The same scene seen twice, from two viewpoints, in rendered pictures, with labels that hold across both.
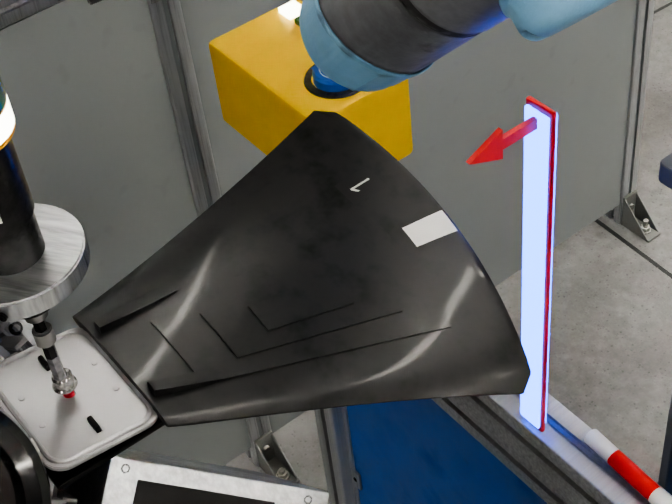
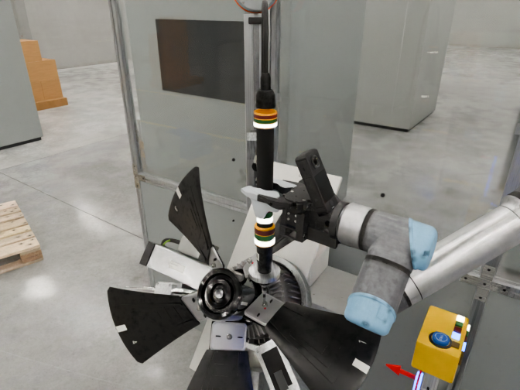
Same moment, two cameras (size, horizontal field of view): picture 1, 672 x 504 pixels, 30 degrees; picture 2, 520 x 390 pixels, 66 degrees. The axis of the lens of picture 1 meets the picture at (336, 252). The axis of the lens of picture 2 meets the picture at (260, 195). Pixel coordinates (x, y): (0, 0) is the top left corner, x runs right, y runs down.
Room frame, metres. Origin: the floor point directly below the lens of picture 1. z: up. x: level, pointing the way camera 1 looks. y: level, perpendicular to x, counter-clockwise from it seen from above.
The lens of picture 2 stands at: (0.13, -0.50, 1.83)
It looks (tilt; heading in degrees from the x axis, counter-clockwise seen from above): 26 degrees down; 65
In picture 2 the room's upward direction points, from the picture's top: straight up
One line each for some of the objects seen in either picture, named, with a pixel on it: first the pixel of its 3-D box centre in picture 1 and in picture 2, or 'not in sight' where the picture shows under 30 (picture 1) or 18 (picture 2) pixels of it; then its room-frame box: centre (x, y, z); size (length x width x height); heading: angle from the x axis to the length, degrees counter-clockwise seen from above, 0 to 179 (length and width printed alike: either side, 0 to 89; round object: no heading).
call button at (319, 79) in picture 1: (336, 75); (440, 339); (0.85, -0.02, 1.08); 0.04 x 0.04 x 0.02
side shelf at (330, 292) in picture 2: not in sight; (315, 283); (0.85, 0.54, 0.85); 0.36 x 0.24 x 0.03; 122
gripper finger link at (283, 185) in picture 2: not in sight; (275, 194); (0.47, 0.16, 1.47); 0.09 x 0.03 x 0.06; 109
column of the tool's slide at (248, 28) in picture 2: not in sight; (256, 244); (0.72, 0.82, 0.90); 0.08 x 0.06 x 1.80; 157
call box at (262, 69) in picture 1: (311, 102); (439, 343); (0.88, 0.00, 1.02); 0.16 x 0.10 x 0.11; 32
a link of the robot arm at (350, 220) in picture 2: not in sight; (354, 224); (0.54, -0.01, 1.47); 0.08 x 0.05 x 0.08; 30
